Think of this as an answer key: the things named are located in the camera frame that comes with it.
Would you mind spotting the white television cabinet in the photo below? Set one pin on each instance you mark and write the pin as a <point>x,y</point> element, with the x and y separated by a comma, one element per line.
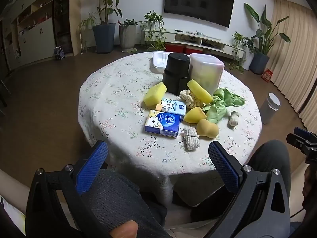
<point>215,41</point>

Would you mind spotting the yellow teardrop makeup sponge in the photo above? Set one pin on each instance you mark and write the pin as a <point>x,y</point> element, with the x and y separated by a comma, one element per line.
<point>194,116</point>

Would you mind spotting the white wall cabinet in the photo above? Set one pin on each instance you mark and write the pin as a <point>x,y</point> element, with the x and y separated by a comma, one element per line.
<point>32,42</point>

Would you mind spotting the person's left hand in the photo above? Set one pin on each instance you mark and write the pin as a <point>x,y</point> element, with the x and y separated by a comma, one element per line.
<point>125,230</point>

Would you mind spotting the black cylinder container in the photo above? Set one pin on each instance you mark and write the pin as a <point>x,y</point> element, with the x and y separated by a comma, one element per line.
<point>175,72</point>

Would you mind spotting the green cloth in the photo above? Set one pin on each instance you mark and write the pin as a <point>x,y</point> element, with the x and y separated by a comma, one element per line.
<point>218,109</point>

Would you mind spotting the grassy potted plant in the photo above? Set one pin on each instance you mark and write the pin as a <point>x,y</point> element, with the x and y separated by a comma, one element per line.
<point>88,22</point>

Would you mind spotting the translucent plastic container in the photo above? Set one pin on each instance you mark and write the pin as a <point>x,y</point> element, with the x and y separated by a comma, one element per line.
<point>205,72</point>

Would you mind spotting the dark glass cabinet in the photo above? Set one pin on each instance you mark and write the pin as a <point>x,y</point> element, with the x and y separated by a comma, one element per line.
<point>63,17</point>

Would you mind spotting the vine plant in white pot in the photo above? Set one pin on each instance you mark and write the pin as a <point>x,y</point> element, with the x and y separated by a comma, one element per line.
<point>239,42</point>

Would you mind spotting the person's right leg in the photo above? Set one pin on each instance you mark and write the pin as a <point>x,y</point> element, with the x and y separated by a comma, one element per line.
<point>270,153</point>

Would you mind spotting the trailing vine plant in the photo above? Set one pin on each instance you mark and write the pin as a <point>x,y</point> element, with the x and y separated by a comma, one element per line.
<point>154,22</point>

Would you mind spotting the light blue tissue pack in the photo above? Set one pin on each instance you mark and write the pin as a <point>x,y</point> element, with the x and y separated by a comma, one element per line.
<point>171,105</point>

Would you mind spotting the wall television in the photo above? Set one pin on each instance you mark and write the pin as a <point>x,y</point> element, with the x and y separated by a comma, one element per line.
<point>198,2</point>

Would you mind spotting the dark blue tissue pack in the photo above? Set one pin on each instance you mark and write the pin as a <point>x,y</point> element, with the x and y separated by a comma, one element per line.
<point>163,124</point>

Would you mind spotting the grey knitted cloth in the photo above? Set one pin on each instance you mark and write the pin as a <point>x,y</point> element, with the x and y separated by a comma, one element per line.
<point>191,138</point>

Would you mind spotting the red storage box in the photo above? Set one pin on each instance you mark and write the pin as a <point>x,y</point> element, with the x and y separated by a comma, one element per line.
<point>174,48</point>
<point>194,50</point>

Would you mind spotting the red bag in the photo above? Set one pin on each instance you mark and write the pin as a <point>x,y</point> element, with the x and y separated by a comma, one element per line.
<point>267,75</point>

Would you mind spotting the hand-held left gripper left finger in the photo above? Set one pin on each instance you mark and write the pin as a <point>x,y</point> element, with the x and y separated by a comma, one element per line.
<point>91,168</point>

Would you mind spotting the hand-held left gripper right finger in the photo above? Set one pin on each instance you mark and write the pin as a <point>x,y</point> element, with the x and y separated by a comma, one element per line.
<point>223,166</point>

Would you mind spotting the person's left leg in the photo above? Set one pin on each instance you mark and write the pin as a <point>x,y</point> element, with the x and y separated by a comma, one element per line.
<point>118,198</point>

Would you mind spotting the beige curtain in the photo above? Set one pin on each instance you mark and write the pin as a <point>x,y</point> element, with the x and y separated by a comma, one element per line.
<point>292,54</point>

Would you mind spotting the plant in white ribbed pot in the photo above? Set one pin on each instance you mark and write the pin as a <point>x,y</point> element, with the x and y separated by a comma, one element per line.
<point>127,38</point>

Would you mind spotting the long yellow sponge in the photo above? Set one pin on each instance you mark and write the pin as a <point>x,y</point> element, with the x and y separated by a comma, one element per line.
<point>199,91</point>

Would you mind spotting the grey cylinder bin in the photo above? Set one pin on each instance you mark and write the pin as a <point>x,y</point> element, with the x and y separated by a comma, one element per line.
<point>270,111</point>

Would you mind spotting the tall potted tree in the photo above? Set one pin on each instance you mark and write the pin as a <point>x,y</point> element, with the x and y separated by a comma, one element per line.
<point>104,38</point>

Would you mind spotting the large-leaf potted plant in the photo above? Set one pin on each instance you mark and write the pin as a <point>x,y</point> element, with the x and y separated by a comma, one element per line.
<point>258,63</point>

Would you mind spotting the white tray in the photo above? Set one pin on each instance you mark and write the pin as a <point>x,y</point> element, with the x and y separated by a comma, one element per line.
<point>158,62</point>

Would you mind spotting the tan gourd makeup sponge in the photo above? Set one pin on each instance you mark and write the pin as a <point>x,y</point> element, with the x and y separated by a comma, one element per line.
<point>206,128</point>

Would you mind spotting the person's leg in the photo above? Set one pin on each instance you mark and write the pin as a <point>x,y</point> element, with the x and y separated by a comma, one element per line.
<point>270,153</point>
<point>118,198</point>

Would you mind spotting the yellow block sponge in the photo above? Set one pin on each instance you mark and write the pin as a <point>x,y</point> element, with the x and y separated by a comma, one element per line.
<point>154,94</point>

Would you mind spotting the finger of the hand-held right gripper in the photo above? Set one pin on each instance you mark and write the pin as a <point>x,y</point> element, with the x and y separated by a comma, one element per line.
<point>297,141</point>
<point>302,131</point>

